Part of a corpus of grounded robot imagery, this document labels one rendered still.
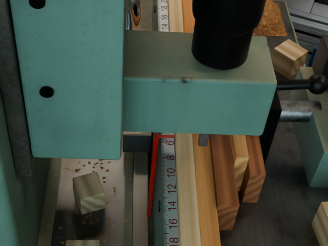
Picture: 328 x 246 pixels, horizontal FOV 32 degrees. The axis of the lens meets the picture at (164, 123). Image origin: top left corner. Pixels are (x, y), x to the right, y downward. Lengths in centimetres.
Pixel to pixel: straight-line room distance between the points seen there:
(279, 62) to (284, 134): 12
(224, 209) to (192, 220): 4
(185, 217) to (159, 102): 11
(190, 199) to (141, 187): 18
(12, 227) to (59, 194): 20
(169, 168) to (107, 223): 17
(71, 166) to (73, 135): 28
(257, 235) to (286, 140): 14
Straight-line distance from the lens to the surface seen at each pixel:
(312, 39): 121
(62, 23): 41
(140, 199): 71
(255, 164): 59
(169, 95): 50
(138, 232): 69
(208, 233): 54
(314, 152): 64
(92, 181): 71
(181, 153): 59
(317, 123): 64
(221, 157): 60
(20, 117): 47
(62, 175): 76
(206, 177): 58
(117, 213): 72
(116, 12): 40
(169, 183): 55
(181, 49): 52
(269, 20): 85
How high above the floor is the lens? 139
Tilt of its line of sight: 46 degrees down
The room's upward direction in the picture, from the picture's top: 6 degrees clockwise
